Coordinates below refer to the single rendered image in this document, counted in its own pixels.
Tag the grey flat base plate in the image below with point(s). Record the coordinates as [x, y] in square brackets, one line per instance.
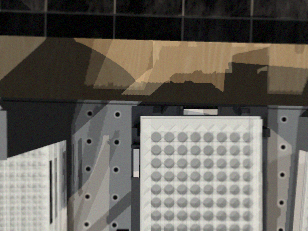
[99, 138]

